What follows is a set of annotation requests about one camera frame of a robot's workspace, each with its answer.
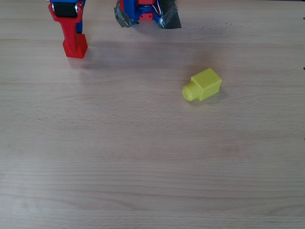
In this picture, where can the blue gripper black motor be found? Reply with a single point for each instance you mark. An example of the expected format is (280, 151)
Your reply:
(65, 10)

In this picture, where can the red cube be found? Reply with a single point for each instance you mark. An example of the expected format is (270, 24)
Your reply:
(82, 45)

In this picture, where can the red blue robot base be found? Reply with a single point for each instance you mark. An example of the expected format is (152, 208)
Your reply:
(143, 9)

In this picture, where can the yellow block with round peg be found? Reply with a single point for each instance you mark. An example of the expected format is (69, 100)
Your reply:
(207, 84)

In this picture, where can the crumpled grey duct tape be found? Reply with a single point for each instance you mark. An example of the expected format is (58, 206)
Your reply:
(122, 17)

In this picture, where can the flat dark grey duct tape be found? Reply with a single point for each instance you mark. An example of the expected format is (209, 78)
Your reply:
(170, 20)

